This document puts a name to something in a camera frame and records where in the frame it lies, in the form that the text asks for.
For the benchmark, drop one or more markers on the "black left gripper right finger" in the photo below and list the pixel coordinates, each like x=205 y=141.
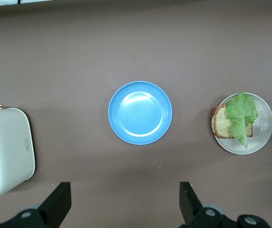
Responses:
x=193 y=211

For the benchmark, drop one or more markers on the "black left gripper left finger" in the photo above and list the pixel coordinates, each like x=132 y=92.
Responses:
x=52 y=211

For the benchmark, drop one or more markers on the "brown bread slice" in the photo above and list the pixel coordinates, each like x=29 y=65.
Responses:
x=221 y=123

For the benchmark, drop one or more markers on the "green lettuce leaf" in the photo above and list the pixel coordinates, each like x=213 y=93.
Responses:
x=243 y=114

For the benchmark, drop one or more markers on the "beige plate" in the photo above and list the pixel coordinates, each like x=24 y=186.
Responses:
x=262 y=133

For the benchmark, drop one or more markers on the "blue plate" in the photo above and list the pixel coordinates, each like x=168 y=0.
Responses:
x=140 y=112

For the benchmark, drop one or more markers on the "cream white toaster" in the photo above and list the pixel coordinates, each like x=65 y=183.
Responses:
x=7 y=147

